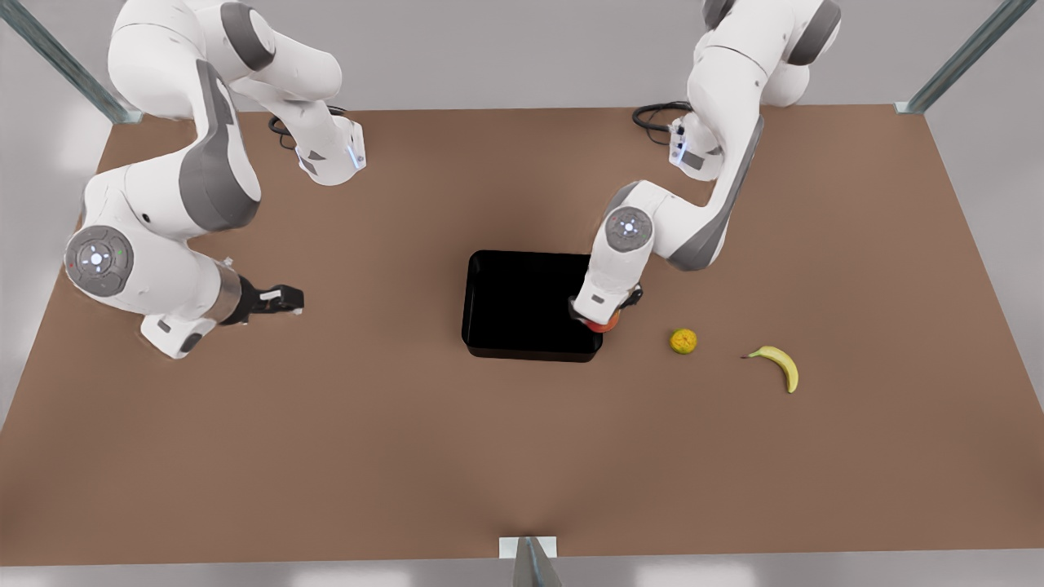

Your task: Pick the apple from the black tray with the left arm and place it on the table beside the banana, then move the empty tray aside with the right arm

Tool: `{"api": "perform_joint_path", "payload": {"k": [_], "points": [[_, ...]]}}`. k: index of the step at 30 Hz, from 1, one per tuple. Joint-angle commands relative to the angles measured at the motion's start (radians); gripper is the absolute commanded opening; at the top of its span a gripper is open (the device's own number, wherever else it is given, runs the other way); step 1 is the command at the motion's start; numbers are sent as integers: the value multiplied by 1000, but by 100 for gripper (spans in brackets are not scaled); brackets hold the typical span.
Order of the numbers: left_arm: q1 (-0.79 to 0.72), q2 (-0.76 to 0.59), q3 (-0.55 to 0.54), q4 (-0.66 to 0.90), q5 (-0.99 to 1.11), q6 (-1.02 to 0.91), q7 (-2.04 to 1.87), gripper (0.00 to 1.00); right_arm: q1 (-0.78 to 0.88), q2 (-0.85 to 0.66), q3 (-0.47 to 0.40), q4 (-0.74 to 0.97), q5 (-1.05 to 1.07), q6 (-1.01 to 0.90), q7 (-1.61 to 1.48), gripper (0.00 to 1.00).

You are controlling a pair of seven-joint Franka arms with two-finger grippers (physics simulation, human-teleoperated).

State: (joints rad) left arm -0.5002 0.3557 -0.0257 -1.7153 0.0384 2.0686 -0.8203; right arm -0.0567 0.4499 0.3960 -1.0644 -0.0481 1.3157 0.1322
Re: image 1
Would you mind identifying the black rectangular tray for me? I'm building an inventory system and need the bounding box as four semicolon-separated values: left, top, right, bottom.
461;249;604;364

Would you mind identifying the black cable loop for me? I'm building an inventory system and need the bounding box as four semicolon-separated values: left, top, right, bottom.
268;104;348;152
631;100;694;148

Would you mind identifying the silver frame post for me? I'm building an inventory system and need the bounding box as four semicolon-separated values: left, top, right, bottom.
0;0;144;126
894;0;1038;116
498;536;564;587

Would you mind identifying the yellow banana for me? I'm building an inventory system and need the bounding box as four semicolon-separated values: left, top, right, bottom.
741;345;800;395

